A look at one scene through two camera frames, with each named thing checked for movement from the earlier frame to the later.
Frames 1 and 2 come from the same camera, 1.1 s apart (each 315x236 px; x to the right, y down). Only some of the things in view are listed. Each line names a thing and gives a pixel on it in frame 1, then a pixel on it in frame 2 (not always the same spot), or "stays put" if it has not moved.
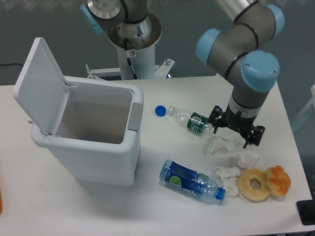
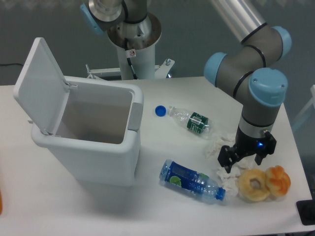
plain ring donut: x=254 y=194 stays put
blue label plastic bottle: x=175 y=173 stays put
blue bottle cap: x=160 y=110 stays put
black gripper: x=238 y=121 → x=246 y=145
